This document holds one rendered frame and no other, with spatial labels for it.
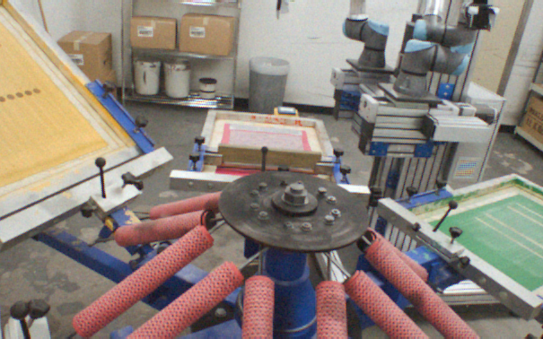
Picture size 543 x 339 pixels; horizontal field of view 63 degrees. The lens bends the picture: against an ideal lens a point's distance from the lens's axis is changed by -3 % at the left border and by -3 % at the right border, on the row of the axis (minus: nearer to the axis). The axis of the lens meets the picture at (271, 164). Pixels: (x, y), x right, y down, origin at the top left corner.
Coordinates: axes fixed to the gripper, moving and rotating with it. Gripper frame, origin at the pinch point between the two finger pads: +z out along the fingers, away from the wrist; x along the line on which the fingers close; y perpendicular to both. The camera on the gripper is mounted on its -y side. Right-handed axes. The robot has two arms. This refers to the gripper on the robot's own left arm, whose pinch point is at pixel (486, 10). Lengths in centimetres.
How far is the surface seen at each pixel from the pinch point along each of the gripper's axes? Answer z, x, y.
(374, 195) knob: 9, 29, 61
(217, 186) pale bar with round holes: 24, 80, 55
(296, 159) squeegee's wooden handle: -8, 60, 57
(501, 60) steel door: -449, -98, 93
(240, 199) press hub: 77, 52, 30
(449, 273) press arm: 28, 3, 75
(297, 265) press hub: 77, 41, 44
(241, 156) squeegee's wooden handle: -2, 80, 55
